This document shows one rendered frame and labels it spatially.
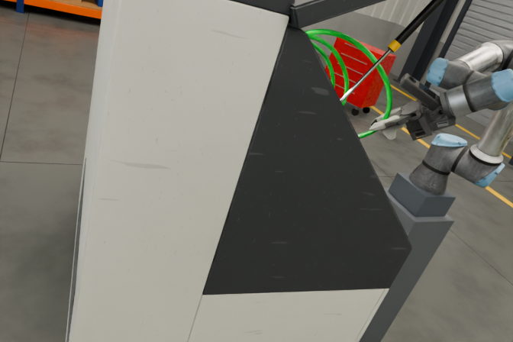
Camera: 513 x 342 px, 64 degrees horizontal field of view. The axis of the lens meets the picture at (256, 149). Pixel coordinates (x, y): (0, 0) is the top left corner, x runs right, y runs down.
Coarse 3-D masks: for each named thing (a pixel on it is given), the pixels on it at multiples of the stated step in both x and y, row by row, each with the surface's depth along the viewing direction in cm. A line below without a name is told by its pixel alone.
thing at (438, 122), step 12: (444, 96) 104; (408, 108) 110; (420, 108) 107; (444, 108) 104; (408, 120) 109; (420, 120) 107; (432, 120) 108; (444, 120) 107; (408, 132) 111; (420, 132) 110; (432, 132) 109
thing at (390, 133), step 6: (384, 120) 113; (390, 120) 111; (372, 126) 115; (378, 126) 113; (384, 126) 112; (396, 126) 112; (402, 126) 111; (384, 132) 114; (390, 132) 113; (390, 138) 114
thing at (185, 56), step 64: (128, 0) 63; (192, 0) 65; (256, 0) 68; (128, 64) 67; (192, 64) 70; (256, 64) 74; (128, 128) 73; (192, 128) 77; (128, 192) 79; (192, 192) 84; (128, 256) 87; (192, 256) 93; (128, 320) 97; (192, 320) 103
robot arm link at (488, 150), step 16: (512, 64) 133; (496, 112) 145; (512, 112) 140; (496, 128) 145; (512, 128) 143; (480, 144) 152; (496, 144) 148; (464, 160) 157; (480, 160) 152; (496, 160) 151; (464, 176) 159; (480, 176) 154
